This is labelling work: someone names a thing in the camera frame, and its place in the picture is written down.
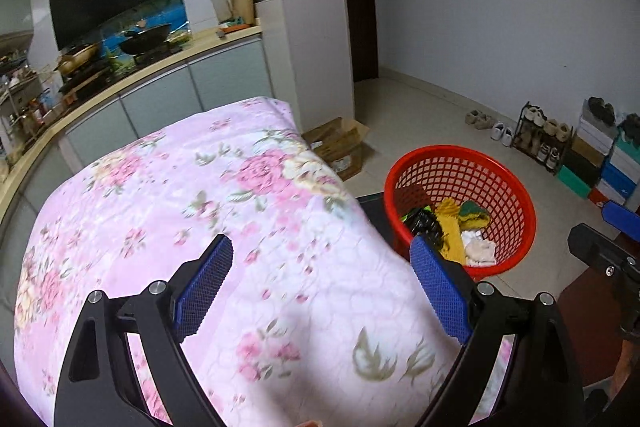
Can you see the black gas stove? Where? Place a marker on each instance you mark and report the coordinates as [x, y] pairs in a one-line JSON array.
[[95, 77]]

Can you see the person's right forearm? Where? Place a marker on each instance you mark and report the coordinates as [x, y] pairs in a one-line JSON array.
[[624, 367]]

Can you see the golden pot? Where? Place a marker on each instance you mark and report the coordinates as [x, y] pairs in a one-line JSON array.
[[77, 57]]

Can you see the black shoe rack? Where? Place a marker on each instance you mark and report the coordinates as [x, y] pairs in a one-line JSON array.
[[520, 124]]

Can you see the pair of dark shoes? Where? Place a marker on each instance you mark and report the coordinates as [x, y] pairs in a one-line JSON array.
[[600, 109], [630, 127]]

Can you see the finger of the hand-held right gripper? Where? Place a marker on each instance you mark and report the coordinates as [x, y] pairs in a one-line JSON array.
[[582, 242], [620, 216]]

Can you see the cardboard box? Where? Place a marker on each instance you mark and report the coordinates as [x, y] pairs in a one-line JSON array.
[[340, 142]]

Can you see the blue picture backsplash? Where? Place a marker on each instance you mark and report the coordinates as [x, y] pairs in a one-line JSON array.
[[165, 14]]

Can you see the yellow bubble wrap sheet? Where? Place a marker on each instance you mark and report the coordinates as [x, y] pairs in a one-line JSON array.
[[450, 232]]

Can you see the group of assorted shoes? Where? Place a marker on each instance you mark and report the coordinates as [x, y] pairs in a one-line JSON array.
[[557, 129]]

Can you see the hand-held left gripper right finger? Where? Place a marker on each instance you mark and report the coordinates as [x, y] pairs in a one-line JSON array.
[[440, 292]]

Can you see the light green base cabinets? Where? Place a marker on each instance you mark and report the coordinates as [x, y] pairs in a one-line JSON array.
[[225, 77]]

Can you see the green yellow sponge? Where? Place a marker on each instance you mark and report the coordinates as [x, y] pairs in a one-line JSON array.
[[474, 212]]

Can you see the green black wrapper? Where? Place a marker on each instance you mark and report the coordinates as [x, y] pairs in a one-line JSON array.
[[422, 219]]

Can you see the pink floral blanket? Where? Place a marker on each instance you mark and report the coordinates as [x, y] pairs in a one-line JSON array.
[[250, 232]]

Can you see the stack of shoe boxes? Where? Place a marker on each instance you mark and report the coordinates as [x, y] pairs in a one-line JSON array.
[[590, 157]]

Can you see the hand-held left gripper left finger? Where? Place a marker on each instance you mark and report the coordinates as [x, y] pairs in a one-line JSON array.
[[205, 287]]

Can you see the white shoe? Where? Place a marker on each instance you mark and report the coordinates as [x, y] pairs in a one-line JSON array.
[[496, 131], [507, 137]]

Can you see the beige shoe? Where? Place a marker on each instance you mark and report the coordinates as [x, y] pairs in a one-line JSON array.
[[473, 117], [486, 121]]

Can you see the cream kitchen countertop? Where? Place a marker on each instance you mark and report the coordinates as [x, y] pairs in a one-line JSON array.
[[215, 52]]

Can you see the cream cloth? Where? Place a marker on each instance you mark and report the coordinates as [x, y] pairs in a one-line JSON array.
[[480, 253]]

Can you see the metal kitchen rack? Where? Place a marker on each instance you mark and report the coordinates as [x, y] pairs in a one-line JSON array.
[[20, 107]]

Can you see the black wok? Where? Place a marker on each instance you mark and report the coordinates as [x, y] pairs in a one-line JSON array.
[[147, 38]]

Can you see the person's left hand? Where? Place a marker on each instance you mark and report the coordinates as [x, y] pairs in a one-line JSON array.
[[310, 423]]

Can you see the red plastic basket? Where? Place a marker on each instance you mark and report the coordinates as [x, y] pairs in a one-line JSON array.
[[505, 192]]

